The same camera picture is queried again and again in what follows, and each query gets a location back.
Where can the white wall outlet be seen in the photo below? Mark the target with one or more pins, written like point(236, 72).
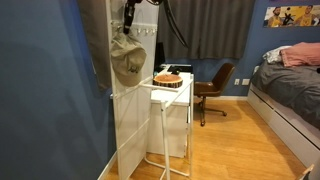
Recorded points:
point(246, 82)
point(237, 81)

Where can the round wood slab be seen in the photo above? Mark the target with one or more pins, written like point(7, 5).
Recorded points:
point(167, 80)

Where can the white desk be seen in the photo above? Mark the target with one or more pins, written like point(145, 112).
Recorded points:
point(173, 126)

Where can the khaki baseball cap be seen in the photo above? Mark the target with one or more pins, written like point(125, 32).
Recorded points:
point(128, 60)

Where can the white metal clothes rack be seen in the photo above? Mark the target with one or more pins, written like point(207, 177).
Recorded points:
point(130, 113)

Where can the black computer monitor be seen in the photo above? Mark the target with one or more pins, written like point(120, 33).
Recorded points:
point(159, 56)

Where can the dark grey curtain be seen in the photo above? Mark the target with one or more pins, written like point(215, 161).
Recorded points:
point(213, 30)

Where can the basketball players poster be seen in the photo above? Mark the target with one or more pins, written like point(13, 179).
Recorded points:
point(291, 16)

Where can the black desk device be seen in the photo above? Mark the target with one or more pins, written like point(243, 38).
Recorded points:
point(181, 69)

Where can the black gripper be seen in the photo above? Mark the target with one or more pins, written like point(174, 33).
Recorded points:
point(130, 8)

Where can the grey bed cover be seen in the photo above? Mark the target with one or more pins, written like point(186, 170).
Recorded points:
point(290, 86)

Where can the white pillow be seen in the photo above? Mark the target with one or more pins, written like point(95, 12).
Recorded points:
point(274, 55)

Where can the pink pillow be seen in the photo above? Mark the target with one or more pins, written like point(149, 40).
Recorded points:
point(301, 53)

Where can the white hook rail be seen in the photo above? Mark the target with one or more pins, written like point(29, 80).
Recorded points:
point(146, 25)

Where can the brown leather office chair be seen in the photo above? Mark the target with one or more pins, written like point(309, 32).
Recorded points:
point(215, 85)

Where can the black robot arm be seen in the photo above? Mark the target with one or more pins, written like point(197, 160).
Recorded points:
point(155, 1)

